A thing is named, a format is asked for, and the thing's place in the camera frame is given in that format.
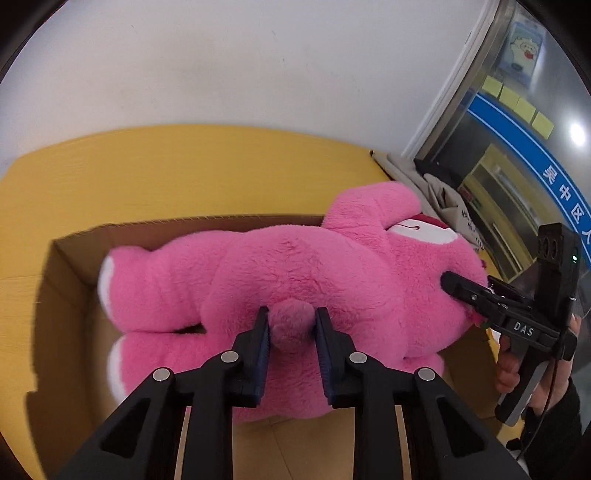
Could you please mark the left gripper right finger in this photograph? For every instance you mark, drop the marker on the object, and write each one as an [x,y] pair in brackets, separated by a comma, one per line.
[406,421]

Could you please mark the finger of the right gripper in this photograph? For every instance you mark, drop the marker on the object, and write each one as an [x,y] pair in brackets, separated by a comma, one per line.
[479,298]

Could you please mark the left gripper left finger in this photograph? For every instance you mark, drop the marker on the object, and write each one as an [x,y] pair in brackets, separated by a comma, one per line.
[179,425]

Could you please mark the pink plush bear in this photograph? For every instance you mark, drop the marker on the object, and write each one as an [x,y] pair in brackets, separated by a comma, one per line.
[375,263]

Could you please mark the person's right hand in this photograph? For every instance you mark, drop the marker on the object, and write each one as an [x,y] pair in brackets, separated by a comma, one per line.
[549,391]

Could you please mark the brown cardboard box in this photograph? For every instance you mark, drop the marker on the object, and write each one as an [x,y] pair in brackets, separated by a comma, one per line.
[72,338]

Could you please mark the yellow wooden shelf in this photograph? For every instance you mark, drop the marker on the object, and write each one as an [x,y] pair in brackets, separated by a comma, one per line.
[509,206]

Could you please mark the grey cloth bag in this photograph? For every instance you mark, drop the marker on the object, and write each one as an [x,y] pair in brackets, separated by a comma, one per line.
[438,199]

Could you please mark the yellow sticky notes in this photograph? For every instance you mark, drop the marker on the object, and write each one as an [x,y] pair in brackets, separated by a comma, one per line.
[519,105]

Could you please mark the cartoon sheep poster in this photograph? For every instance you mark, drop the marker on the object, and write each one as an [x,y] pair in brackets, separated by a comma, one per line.
[522,48]

